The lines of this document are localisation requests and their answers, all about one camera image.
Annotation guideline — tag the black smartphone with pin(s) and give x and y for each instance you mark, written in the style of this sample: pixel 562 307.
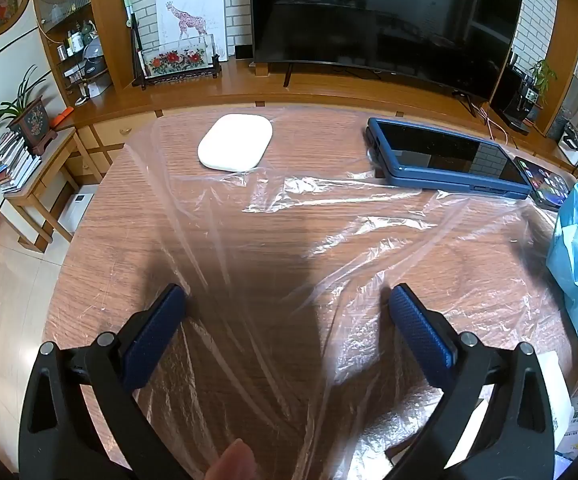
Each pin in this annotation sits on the black smartphone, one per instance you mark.
pixel 544 182

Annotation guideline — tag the tablet in blue case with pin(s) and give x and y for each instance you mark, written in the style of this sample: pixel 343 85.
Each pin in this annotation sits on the tablet in blue case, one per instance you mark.
pixel 439 155

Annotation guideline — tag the white floor appliance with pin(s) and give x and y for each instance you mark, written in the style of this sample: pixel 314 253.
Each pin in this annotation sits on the white floor appliance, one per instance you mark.
pixel 76 212

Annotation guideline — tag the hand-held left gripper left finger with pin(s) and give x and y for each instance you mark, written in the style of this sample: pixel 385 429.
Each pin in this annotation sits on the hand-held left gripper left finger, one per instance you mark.
pixel 156 335

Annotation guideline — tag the orange tool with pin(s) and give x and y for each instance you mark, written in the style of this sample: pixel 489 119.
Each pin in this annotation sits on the orange tool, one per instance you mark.
pixel 61 117

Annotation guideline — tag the white oval device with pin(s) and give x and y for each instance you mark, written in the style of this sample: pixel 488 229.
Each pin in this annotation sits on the white oval device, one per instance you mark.
pixel 236 142

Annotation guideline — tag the floral glass ornament on stand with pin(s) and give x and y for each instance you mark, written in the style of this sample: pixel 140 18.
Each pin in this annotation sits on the floral glass ornament on stand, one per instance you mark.
pixel 176 60

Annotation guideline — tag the wooden side table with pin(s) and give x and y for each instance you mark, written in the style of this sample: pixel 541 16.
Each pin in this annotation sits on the wooden side table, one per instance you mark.
pixel 49 180

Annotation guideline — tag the white paper box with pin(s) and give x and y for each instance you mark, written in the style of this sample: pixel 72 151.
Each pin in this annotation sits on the white paper box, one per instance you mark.
pixel 556 395

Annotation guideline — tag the potted orchid plant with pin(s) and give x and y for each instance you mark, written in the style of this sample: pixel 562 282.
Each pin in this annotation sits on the potted orchid plant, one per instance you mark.
pixel 34 125

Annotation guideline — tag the person's left hand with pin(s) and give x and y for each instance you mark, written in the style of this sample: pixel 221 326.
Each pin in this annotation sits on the person's left hand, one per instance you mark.
pixel 231 462

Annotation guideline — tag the giraffe drawing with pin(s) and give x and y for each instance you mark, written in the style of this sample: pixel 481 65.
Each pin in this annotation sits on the giraffe drawing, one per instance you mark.
pixel 189 15

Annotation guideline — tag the black countertop appliance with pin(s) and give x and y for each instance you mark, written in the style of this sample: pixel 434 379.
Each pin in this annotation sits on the black countertop appliance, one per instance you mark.
pixel 516 97

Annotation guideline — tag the wooden television console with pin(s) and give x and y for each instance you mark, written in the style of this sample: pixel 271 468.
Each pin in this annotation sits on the wooden television console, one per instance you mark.
pixel 239 85

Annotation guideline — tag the stack of books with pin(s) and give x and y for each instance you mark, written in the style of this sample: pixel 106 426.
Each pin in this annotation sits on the stack of books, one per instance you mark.
pixel 11 165

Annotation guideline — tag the large black television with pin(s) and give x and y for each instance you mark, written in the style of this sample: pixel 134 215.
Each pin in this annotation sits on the large black television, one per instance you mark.
pixel 379 20

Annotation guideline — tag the small green houseplant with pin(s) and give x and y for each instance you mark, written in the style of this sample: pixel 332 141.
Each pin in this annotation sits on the small green houseplant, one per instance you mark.
pixel 543 75

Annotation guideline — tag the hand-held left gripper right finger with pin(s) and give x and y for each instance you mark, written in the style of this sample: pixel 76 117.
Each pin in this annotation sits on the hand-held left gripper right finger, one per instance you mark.
pixel 421 335

